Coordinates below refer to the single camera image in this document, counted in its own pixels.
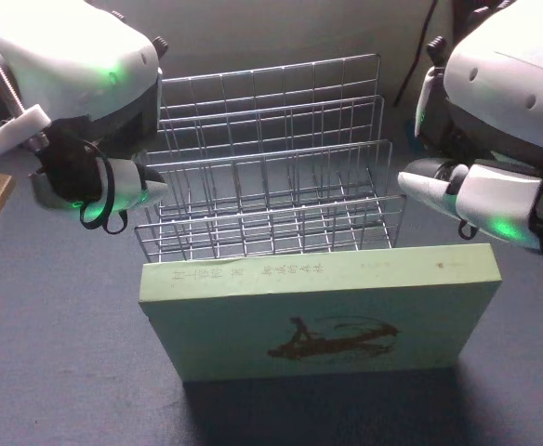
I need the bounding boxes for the black hanging cable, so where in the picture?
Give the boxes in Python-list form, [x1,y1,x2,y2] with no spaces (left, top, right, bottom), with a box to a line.
[393,0,440,109]

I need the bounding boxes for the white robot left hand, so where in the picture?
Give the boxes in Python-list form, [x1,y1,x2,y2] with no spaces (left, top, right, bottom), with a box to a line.
[0,0,169,235]

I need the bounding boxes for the wire dish rack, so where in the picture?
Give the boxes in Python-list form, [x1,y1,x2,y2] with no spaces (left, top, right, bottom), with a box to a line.
[134,53,407,265]

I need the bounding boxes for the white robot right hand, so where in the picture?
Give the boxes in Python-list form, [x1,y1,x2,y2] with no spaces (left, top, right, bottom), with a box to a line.
[396,0,543,267]

